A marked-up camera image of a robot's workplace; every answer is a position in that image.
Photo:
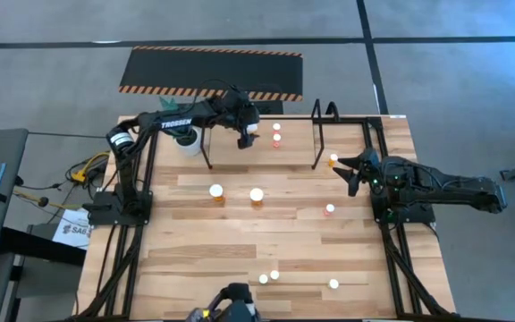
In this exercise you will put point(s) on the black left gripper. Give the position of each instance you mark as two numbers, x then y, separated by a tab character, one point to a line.
235	109

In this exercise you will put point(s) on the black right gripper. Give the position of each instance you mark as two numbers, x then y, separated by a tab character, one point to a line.
373	176

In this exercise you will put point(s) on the small pink medicine bottle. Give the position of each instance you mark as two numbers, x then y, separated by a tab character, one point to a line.
276	126
330	208
276	138

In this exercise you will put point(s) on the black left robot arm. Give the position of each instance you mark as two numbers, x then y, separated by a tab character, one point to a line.
174	123

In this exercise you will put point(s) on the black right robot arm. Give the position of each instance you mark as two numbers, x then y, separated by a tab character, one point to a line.
445	183

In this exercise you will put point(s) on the small clear medicine bottle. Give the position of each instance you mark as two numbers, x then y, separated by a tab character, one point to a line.
333	283

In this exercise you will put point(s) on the small yellow-green medicine bottle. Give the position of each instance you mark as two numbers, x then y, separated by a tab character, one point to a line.
263	278

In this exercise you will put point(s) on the black flat box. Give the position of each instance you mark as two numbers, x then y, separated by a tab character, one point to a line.
271	108

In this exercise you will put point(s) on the white plant pot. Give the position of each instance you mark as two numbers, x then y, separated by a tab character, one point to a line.
190	147

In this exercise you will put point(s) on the green snake plant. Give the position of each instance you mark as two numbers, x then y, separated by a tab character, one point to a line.
168	104

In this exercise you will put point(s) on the black hazard-striped floor mat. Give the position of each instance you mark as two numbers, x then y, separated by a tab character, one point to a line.
172	69

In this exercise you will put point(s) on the white printed paper sheet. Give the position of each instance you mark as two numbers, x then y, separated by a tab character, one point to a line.
75	228

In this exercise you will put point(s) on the black round knob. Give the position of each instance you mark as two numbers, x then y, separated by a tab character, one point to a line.
43	201

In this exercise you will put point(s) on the black furniture panel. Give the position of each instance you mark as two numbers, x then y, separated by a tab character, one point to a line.
38	246

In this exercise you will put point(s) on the wooden shelf black metal frame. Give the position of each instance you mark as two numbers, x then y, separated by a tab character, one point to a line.
293	152

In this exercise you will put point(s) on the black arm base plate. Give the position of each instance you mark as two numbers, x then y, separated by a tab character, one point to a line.
105	217
418	217

